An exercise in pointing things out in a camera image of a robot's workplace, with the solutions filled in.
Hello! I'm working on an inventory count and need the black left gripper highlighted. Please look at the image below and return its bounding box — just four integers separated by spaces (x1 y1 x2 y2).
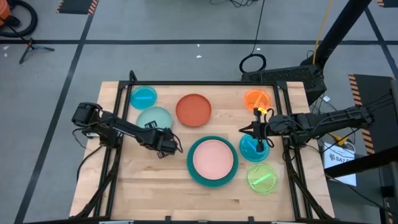
148 130 180 159

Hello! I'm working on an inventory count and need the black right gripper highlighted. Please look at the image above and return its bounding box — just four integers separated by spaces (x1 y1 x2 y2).
239 108 295 153

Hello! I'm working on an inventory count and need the blue transparent plastic plate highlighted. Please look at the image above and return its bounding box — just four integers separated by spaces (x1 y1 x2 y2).
129 85 158 110
238 133 271 163

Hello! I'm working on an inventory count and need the teal plastic plate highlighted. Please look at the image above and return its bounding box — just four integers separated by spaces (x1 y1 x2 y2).
186 135 239 187

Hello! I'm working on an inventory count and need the orange transparent plastic plate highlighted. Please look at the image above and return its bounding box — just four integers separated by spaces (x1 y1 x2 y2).
243 88 272 113

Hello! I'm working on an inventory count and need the pale mint plastic plate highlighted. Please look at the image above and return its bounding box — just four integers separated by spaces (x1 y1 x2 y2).
136 106 174 132

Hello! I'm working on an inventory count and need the pink plastic plate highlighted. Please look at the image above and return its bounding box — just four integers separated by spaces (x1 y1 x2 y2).
192 139 234 181

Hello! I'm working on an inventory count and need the red-orange opaque plastic plate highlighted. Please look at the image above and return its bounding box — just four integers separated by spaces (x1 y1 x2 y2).
175 93 213 128

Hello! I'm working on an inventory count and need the green transparent plastic plate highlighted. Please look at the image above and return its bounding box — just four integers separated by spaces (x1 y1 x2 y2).
246 162 279 195

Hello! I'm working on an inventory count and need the large dark green plastic plate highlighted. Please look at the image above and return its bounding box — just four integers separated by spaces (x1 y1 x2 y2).
187 136 239 189

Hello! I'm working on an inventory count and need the white printed box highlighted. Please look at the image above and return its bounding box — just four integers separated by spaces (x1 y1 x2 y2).
322 142 358 187

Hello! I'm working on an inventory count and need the black slanted beam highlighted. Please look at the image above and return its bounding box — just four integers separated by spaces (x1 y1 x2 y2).
324 145 398 179

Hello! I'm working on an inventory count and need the black hazard-striped floor mat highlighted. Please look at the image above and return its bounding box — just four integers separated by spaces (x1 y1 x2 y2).
55 0 100 16
348 73 398 156

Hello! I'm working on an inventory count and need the black slanted pole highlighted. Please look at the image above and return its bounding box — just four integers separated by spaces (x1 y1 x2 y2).
306 0 373 68

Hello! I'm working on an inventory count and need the black tripod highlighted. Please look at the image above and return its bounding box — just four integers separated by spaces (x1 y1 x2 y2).
18 37 55 65

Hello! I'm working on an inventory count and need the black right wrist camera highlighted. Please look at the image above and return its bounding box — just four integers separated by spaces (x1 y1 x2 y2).
254 122 270 138

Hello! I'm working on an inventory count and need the black aluminium table frame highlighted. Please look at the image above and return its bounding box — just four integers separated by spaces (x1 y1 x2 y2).
74 70 336 223

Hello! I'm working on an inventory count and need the black coiled floor cable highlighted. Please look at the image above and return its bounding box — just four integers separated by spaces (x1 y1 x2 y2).
238 0 267 74

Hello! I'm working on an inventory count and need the yellow hanging cable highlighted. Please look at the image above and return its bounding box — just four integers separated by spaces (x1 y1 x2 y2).
312 0 334 65

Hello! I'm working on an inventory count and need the black vacuum hose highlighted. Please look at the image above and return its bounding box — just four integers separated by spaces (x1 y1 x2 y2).
0 0 39 39

